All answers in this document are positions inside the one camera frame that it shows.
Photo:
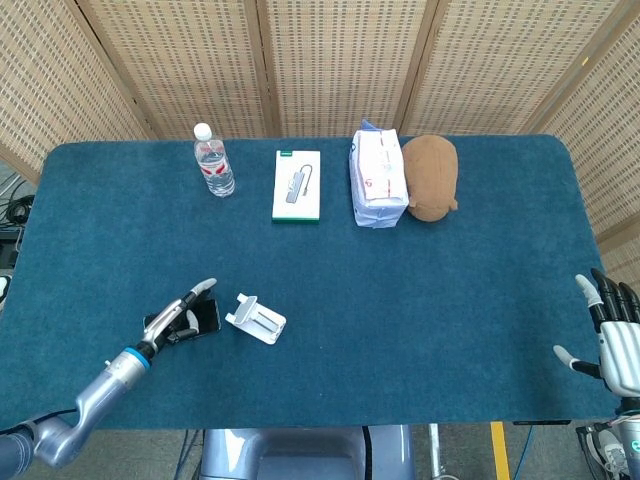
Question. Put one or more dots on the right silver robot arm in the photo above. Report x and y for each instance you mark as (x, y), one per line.
(627, 440)

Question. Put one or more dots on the white tissue pack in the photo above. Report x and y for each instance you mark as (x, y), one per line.
(377, 180)

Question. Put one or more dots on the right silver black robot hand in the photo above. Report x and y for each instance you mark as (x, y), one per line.
(620, 355)

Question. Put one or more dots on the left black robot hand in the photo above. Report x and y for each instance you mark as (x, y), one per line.
(167, 320)

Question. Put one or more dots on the blue felt table mat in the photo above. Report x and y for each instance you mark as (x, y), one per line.
(350, 300)

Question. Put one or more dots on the brown plush toy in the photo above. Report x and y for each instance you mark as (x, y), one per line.
(432, 175)

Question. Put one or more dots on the black smartphone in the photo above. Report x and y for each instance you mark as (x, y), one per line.
(208, 317)

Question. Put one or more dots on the woven bamboo folding screen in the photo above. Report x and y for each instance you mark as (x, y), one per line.
(340, 60)

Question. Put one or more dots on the white folding phone stand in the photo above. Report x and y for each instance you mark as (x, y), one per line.
(260, 320)

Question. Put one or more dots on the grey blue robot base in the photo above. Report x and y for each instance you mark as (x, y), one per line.
(305, 452)

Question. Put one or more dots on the metal table leg pole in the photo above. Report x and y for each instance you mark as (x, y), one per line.
(436, 450)

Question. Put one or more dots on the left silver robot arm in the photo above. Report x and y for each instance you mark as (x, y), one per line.
(100, 392)

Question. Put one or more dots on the white green USB hub box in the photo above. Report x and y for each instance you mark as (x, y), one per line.
(296, 185)

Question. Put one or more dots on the clear plastic water bottle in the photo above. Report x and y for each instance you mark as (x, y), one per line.
(215, 167)

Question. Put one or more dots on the grey white sneaker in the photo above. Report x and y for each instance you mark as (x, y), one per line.
(611, 450)

